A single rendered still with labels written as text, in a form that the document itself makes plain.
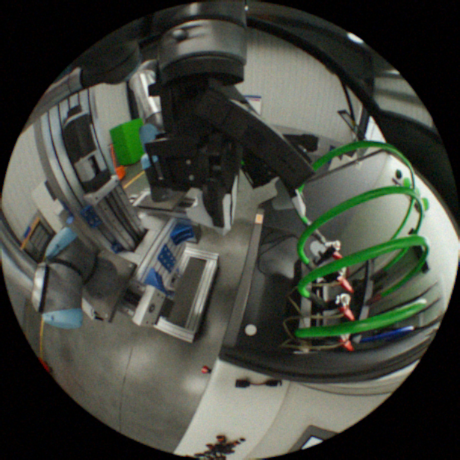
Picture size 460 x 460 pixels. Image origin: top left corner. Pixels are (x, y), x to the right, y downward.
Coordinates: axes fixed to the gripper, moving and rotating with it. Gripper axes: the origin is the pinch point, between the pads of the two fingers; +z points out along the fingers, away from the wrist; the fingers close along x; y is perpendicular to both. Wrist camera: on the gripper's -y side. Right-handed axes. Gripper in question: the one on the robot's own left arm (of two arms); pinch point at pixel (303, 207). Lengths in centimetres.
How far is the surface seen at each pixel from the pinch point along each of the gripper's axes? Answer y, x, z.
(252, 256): 24.8, -6.5, 13.8
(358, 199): -9.8, 8.5, -1.2
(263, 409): 11, 39, 37
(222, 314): 98, -10, 78
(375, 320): -7.9, 22.3, 6.4
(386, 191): -15.0, 8.5, -0.6
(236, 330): 24.3, 19.0, 22.4
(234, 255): 103, -74, 53
